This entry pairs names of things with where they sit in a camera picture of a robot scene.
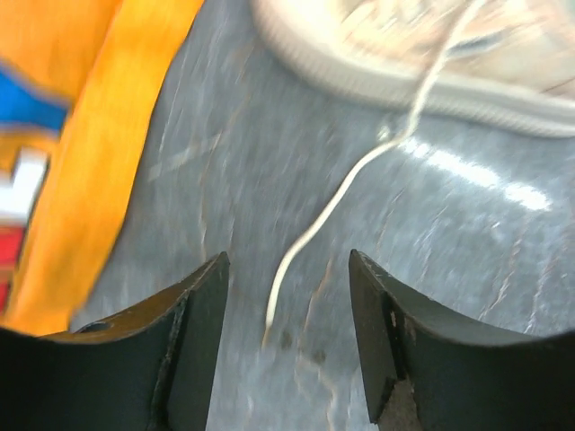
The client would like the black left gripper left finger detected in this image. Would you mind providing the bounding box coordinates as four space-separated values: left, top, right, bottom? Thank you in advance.
1 253 229 431

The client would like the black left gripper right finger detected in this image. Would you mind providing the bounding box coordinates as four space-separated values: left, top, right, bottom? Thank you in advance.
349 251 574 430

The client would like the beige lace shoe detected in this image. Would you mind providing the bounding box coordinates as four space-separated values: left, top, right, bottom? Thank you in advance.
252 1 574 137

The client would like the orange Mickey Mouse pillow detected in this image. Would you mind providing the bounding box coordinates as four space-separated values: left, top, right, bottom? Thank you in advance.
1 1 201 336

